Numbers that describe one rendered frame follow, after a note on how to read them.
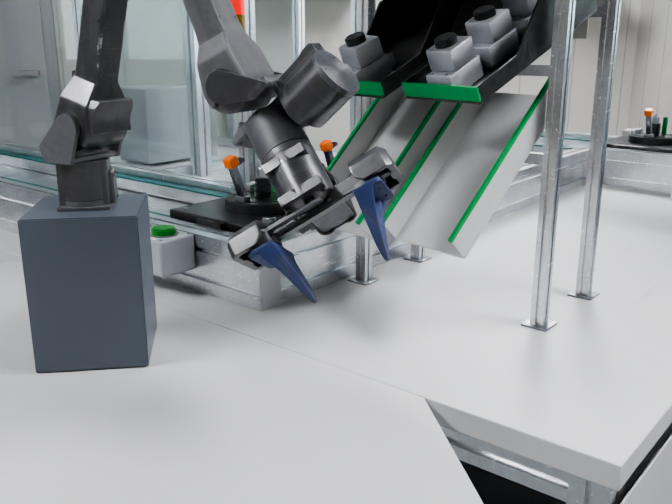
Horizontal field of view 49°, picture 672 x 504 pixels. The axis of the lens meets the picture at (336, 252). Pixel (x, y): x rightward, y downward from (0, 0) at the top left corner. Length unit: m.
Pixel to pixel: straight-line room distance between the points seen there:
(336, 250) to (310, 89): 0.57
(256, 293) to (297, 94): 0.48
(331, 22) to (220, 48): 4.56
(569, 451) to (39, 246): 0.65
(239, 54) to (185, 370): 0.41
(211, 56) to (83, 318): 0.38
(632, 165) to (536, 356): 1.27
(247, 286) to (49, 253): 0.34
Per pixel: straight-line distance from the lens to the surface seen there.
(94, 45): 0.94
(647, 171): 2.23
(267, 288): 1.16
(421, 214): 1.07
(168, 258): 1.21
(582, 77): 5.93
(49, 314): 0.99
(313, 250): 1.23
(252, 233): 0.75
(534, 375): 0.98
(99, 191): 0.99
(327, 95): 0.74
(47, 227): 0.96
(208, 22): 0.82
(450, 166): 1.11
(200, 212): 1.34
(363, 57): 1.08
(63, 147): 0.96
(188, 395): 0.92
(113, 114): 0.95
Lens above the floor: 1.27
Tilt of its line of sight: 16 degrees down
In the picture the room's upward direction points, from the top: straight up
